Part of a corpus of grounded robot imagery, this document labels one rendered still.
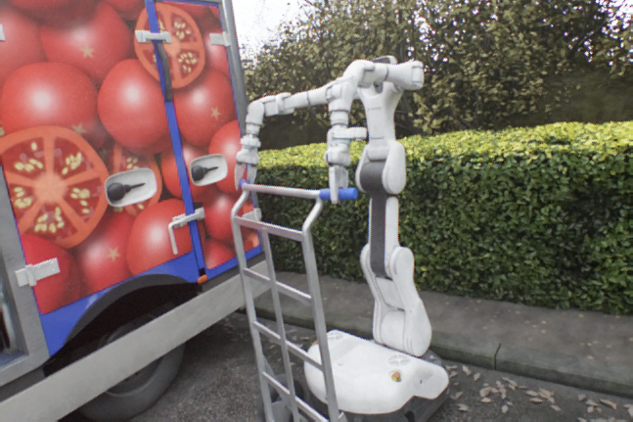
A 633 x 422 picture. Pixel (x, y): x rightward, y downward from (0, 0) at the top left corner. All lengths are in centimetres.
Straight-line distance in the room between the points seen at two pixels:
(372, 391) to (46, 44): 209
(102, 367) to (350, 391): 123
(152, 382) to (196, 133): 145
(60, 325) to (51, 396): 31
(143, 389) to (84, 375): 47
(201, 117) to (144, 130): 40
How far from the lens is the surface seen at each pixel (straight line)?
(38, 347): 238
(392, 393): 203
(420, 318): 235
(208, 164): 281
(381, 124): 215
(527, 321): 298
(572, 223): 296
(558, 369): 264
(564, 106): 505
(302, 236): 147
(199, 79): 280
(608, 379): 262
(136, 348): 262
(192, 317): 279
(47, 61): 236
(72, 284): 237
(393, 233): 218
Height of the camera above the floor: 151
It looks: 8 degrees down
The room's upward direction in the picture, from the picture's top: 9 degrees counter-clockwise
